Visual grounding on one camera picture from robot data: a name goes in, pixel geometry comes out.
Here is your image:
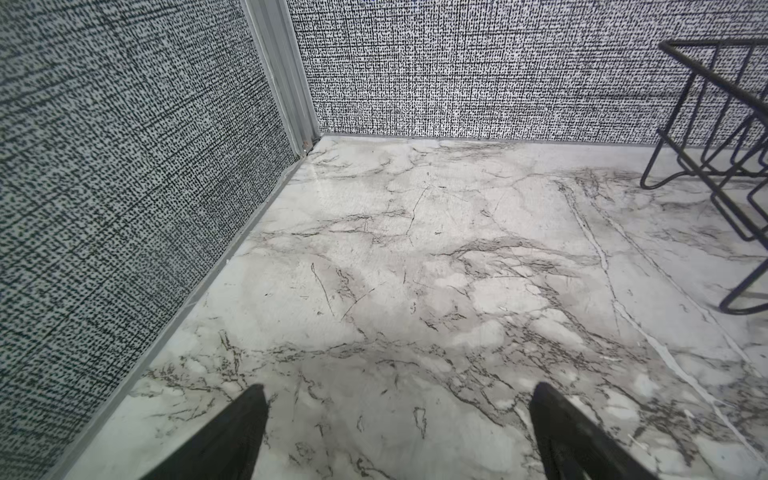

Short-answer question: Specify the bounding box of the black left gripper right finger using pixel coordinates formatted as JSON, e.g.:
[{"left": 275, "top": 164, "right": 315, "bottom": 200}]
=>
[{"left": 529, "top": 382, "right": 655, "bottom": 479}]

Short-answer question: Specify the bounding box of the black wire dish rack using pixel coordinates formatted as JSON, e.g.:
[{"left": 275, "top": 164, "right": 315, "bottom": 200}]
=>
[{"left": 639, "top": 37, "right": 768, "bottom": 316}]

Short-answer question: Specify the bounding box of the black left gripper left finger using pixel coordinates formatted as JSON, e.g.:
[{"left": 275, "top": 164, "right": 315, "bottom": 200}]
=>
[{"left": 144, "top": 384, "right": 269, "bottom": 479}]

